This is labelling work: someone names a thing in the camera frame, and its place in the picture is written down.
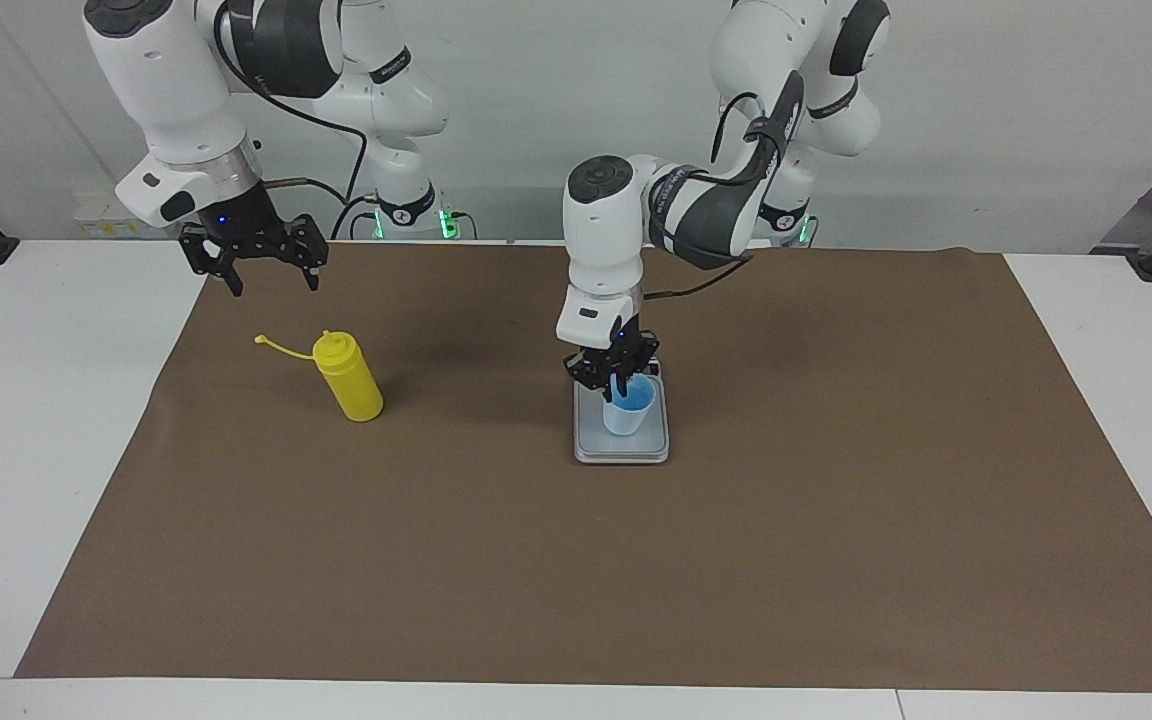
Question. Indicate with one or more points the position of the silver digital kitchen scale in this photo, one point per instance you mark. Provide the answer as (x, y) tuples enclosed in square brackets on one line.
[(591, 440)]

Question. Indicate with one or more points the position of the light blue plastic cup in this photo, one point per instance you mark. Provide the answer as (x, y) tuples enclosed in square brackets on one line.
[(631, 418)]

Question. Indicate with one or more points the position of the white wall socket boxes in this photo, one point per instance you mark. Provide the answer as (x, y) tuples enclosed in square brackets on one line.
[(96, 222)]

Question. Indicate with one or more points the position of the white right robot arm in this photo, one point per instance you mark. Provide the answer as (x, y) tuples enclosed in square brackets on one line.
[(176, 90)]

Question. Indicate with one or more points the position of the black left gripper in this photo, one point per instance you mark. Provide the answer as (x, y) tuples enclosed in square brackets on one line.
[(621, 352)]

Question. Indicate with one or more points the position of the brown paper table mat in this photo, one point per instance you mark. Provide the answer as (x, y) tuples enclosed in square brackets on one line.
[(536, 570)]

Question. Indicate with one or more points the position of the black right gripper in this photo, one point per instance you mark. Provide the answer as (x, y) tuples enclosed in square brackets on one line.
[(241, 225)]

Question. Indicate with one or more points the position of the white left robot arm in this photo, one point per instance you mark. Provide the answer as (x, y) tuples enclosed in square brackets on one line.
[(601, 240)]

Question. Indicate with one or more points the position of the yellow squeeze bottle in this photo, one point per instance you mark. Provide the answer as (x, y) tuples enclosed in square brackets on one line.
[(351, 385)]

